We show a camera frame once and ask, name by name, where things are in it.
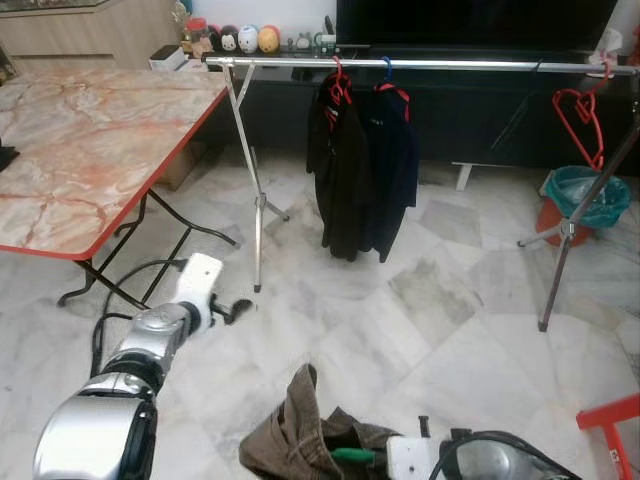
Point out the silver metal clothes rack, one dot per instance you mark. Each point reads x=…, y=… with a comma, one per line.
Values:
x=300, y=63

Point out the glass jar red lid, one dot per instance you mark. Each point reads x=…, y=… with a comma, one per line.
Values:
x=197, y=35

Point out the red plastic hanger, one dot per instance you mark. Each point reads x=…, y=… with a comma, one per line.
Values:
x=338, y=85
x=580, y=115

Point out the black mouse plush red bow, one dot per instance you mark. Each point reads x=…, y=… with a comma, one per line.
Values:
x=228, y=40

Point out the teal plastic bin bag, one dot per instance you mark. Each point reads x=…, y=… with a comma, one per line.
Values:
x=595, y=195

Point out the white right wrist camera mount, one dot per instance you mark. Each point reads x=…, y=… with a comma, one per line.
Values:
x=410, y=460

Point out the white pink tissue pack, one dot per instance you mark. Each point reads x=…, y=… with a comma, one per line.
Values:
x=610, y=45

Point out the navy shirt red stripes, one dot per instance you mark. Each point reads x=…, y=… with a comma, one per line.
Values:
x=392, y=165

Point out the red waste bin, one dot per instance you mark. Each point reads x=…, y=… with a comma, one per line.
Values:
x=552, y=225

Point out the black flat screen television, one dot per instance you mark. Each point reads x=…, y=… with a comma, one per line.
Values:
x=470, y=25

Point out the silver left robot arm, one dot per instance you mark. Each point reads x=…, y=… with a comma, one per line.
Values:
x=120, y=390

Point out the white black box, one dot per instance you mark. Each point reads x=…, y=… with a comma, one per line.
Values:
x=167, y=57

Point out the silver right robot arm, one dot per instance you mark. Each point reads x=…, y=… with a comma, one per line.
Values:
x=500, y=460

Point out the green plastic hanger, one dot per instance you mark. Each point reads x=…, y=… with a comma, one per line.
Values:
x=352, y=455

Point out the long black TV cabinet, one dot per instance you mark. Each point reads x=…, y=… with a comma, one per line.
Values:
x=470, y=115

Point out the light wood sideboard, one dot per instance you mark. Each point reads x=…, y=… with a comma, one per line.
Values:
x=80, y=35

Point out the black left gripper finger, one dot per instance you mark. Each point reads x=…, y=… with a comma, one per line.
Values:
x=242, y=304
x=233, y=317

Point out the green white mug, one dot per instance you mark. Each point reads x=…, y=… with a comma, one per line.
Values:
x=325, y=42

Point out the blue plastic hanger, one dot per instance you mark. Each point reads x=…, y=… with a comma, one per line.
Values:
x=387, y=68

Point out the marble top folding table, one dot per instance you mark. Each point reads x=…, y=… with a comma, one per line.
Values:
x=90, y=150

